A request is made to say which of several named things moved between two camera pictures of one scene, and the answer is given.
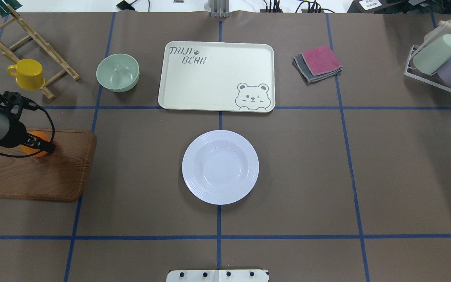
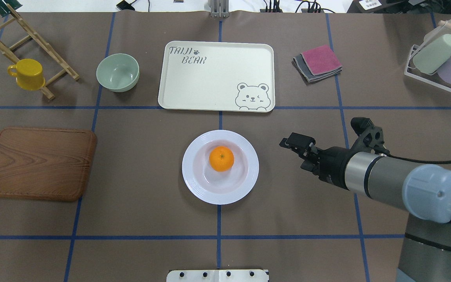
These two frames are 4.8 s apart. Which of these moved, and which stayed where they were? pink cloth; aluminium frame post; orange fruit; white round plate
Moved: orange fruit
Stayed: aluminium frame post; white round plate; pink cloth
